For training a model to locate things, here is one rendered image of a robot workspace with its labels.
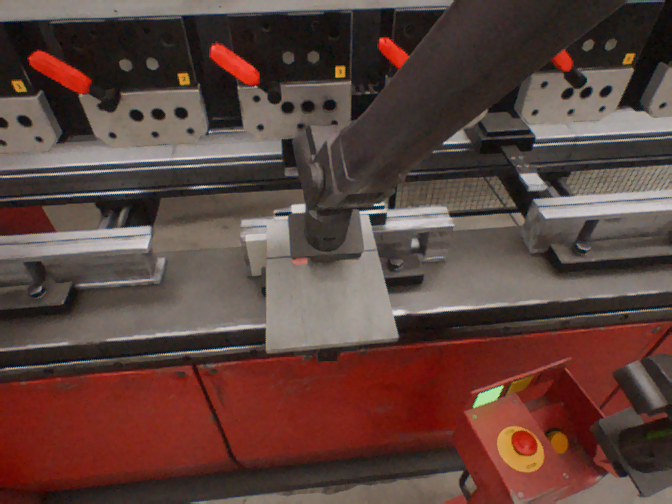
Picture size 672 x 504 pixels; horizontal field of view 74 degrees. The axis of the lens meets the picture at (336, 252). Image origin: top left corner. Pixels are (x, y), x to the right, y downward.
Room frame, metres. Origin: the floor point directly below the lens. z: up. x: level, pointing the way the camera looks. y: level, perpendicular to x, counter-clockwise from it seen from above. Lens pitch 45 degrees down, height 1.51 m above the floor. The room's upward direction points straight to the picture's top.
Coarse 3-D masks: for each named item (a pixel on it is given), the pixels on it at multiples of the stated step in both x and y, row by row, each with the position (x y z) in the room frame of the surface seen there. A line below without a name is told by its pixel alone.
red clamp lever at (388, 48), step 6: (384, 42) 0.55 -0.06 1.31; (390, 42) 0.55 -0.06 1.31; (384, 48) 0.55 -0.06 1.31; (390, 48) 0.55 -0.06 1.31; (396, 48) 0.55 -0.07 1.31; (384, 54) 0.55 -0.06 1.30; (390, 54) 0.55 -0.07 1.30; (396, 54) 0.55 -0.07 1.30; (402, 54) 0.55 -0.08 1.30; (390, 60) 0.55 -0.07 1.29; (396, 60) 0.55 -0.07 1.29; (402, 60) 0.55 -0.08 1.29; (396, 66) 0.55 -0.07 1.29
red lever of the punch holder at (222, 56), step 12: (216, 48) 0.53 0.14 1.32; (216, 60) 0.52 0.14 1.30; (228, 60) 0.53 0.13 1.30; (240, 60) 0.54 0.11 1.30; (240, 72) 0.53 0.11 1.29; (252, 72) 0.53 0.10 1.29; (252, 84) 0.53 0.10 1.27; (264, 84) 0.54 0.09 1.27; (276, 84) 0.55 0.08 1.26; (276, 96) 0.53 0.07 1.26
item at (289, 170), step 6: (282, 144) 0.60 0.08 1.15; (288, 144) 0.60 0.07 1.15; (288, 150) 0.60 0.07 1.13; (288, 156) 0.60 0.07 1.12; (294, 156) 0.60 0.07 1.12; (288, 162) 0.60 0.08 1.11; (294, 162) 0.60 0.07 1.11; (288, 168) 0.61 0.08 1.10; (294, 168) 0.61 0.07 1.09; (288, 174) 0.61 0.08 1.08; (294, 174) 0.61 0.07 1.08
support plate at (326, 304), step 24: (360, 216) 0.60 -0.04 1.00; (288, 240) 0.54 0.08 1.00; (288, 264) 0.49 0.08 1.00; (312, 264) 0.49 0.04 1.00; (336, 264) 0.49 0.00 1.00; (360, 264) 0.49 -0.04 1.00; (288, 288) 0.44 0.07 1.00; (312, 288) 0.44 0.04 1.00; (336, 288) 0.44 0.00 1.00; (360, 288) 0.44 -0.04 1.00; (384, 288) 0.44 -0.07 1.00; (288, 312) 0.39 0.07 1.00; (312, 312) 0.39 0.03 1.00; (336, 312) 0.39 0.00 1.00; (360, 312) 0.39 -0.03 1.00; (384, 312) 0.39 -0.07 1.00; (288, 336) 0.35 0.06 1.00; (312, 336) 0.35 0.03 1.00; (336, 336) 0.35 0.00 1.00; (360, 336) 0.35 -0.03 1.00; (384, 336) 0.35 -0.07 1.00
